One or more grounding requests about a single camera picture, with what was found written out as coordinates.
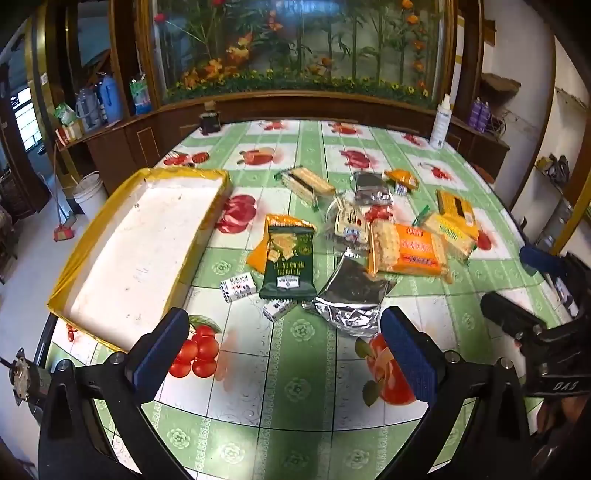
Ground yellow-green cracker pack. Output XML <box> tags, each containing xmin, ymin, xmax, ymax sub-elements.
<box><xmin>413</xmin><ymin>205</ymin><xmax>477</xmax><ymax>263</ymax></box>

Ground yellow packet black stripe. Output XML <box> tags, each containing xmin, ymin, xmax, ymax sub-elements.
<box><xmin>436</xmin><ymin>190</ymin><xmax>479</xmax><ymax>241</ymax></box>

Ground large silver foil bag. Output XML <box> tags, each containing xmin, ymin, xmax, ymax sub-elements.
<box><xmin>303</xmin><ymin>249</ymin><xmax>396</xmax><ymax>338</ymax></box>

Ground white milk candy box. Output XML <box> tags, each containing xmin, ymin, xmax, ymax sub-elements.
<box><xmin>219</xmin><ymin>272</ymin><xmax>257</xmax><ymax>303</ymax></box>

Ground orange cracker pack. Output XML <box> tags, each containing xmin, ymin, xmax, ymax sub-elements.
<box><xmin>368</xmin><ymin>219</ymin><xmax>453</xmax><ymax>284</ymax></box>

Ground small orange snack packet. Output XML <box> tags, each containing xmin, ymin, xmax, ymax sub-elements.
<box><xmin>384</xmin><ymin>169</ymin><xmax>420</xmax><ymax>196</ymax></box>

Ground clear bag beige label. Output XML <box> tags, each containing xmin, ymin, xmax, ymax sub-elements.
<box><xmin>325</xmin><ymin>195</ymin><xmax>370</xmax><ymax>252</ymax></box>

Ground dark green cracker bag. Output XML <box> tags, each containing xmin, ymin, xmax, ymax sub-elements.
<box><xmin>259</xmin><ymin>226</ymin><xmax>317</xmax><ymax>301</ymax></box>

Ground large orange snack bag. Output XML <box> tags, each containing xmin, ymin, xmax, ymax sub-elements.
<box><xmin>246</xmin><ymin>214</ymin><xmax>317</xmax><ymax>274</ymax></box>

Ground sandwich cracker pack green ends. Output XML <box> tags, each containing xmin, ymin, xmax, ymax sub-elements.
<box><xmin>273</xmin><ymin>167</ymin><xmax>335</xmax><ymax>210</ymax></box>

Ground yellow-rimmed white tray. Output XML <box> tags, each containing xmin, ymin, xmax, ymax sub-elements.
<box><xmin>47</xmin><ymin>167</ymin><xmax>232</xmax><ymax>351</ymax></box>

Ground red broom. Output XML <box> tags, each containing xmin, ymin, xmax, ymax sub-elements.
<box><xmin>51</xmin><ymin>142</ymin><xmax>77</xmax><ymax>243</ymax></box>

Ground purple bottles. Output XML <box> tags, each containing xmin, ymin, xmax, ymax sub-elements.
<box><xmin>468</xmin><ymin>97</ymin><xmax>491</xmax><ymax>133</ymax></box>

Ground white spray bottle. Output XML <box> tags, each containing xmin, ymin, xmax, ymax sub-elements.
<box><xmin>430</xmin><ymin>94</ymin><xmax>452</xmax><ymax>150</ymax></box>

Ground white plastic bucket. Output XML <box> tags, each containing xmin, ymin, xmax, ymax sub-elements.
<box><xmin>72</xmin><ymin>171</ymin><xmax>108</xmax><ymax>221</ymax></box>

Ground small silver foil bag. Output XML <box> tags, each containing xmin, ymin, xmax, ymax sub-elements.
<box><xmin>353</xmin><ymin>172</ymin><xmax>392</xmax><ymax>206</ymax></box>

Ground dark glass jar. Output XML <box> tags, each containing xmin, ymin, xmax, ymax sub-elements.
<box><xmin>199</xmin><ymin>101</ymin><xmax>221</xmax><ymax>136</ymax></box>

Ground grey water jug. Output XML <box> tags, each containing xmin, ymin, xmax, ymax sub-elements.
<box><xmin>75</xmin><ymin>88</ymin><xmax>103</xmax><ymax>133</ymax></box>

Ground blue thermos jug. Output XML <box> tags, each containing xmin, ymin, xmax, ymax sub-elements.
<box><xmin>99</xmin><ymin>72</ymin><xmax>123</xmax><ymax>124</ymax></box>

